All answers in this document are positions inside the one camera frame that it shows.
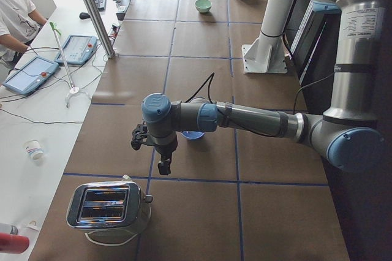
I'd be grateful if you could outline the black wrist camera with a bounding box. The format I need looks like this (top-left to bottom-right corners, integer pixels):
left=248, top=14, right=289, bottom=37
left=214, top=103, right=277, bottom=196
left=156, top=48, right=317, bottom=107
left=130, top=124, right=151, bottom=151

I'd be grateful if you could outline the far teach pendant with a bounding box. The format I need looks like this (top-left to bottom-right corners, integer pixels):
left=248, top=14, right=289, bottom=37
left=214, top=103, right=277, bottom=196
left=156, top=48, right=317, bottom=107
left=62, top=35, right=97, bottom=66

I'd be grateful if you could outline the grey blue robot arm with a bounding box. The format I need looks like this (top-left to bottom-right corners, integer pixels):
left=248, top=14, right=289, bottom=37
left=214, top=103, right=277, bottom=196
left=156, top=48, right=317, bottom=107
left=130, top=0, right=391, bottom=175

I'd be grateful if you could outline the blue bowl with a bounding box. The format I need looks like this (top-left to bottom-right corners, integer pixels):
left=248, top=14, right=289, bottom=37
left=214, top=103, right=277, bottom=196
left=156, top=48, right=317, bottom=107
left=181, top=131, right=205, bottom=141

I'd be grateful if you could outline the person in white shirt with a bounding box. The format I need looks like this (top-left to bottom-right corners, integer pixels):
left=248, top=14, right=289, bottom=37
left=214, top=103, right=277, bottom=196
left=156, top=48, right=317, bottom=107
left=1, top=0, right=47, bottom=69

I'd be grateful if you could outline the chrome toaster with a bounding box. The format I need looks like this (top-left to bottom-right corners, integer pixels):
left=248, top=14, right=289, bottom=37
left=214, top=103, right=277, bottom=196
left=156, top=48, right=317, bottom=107
left=67, top=180, right=153, bottom=239

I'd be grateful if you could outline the white desk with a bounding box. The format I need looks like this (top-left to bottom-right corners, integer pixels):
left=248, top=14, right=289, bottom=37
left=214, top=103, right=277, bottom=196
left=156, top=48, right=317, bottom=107
left=0, top=0, right=184, bottom=261

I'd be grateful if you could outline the near teach pendant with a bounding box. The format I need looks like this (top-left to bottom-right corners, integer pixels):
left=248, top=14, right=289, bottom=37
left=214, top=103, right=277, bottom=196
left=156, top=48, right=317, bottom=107
left=2, top=56, right=59, bottom=95

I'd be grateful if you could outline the white mounting pillar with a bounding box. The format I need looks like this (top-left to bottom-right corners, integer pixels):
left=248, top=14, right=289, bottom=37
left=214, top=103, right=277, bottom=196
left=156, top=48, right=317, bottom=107
left=242, top=0, right=294, bottom=74

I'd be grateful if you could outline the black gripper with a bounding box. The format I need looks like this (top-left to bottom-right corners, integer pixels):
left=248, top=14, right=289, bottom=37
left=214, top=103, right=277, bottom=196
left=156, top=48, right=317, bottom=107
left=154, top=137, right=178, bottom=175

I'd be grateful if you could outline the red bottle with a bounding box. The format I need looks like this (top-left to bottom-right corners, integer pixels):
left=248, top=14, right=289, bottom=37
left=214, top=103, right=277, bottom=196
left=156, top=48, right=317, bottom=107
left=1, top=223, right=30, bottom=254

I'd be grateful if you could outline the teach pendant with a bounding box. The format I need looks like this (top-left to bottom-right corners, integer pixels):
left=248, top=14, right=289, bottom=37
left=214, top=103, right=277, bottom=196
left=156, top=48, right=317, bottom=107
left=2, top=56, right=59, bottom=95
left=62, top=35, right=97, bottom=66

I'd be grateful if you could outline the black computer mouse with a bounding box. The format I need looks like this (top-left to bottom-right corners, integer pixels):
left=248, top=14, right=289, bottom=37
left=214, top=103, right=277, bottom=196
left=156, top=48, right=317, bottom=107
left=79, top=12, right=90, bottom=20

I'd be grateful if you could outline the paper cup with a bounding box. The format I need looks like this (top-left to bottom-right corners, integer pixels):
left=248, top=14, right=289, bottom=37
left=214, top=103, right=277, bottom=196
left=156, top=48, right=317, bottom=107
left=23, top=140, right=43, bottom=160

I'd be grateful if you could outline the green bowl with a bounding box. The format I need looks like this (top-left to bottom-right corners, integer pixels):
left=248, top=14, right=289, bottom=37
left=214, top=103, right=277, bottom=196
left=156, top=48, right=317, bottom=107
left=195, top=0, right=212, bottom=13

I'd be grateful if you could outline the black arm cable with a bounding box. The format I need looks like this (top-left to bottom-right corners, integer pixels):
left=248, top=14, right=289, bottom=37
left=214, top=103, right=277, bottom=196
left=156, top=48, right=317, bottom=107
left=183, top=72, right=337, bottom=138

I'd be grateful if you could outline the aluminium frame post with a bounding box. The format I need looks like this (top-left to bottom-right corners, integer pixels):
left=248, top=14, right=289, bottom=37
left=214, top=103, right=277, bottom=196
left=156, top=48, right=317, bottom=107
left=83, top=0, right=115, bottom=59

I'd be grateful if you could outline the black control cabinet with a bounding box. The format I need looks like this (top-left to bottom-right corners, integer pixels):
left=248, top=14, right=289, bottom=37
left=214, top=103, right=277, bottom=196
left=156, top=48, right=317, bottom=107
left=285, top=0, right=341, bottom=115

